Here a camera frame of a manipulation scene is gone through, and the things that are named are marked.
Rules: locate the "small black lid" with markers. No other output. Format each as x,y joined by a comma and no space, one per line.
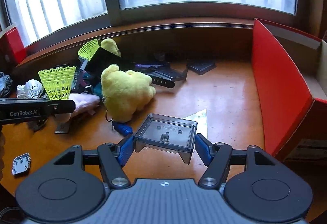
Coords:
201,67

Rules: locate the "pile of clothes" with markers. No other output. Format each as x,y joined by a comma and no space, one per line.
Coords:
6,85

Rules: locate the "left red cardboard box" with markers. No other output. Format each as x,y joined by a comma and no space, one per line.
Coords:
12,46

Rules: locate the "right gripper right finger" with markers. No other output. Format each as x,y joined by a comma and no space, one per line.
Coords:
216,158

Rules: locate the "red cardboard box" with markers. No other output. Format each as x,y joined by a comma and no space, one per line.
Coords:
289,68
12,46

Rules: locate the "pink plush toy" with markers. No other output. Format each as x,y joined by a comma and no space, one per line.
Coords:
83,103

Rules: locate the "black open box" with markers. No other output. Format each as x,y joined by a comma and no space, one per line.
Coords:
102,59

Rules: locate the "transparent dark plastic tray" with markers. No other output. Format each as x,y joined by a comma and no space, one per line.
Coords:
166,133

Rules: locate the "right red cardboard box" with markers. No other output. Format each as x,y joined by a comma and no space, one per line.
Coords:
289,68

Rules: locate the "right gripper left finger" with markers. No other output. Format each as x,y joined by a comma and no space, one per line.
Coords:
112,158

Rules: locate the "small yellow plush toy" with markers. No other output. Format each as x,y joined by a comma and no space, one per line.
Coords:
110,45

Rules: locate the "yellow plastic shuttlecock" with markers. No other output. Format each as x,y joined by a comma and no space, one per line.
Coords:
57,82
88,50

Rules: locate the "large yellow plush toy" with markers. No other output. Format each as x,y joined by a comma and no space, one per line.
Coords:
125,93

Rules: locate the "blue keychain flashlight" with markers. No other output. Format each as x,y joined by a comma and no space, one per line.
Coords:
121,128

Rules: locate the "white feather shuttlecock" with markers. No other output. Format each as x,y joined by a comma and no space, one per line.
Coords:
33,89

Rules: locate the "clear triangle ruler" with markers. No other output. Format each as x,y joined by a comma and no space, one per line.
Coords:
201,118

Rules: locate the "grey plastic plate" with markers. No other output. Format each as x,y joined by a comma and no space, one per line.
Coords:
21,164

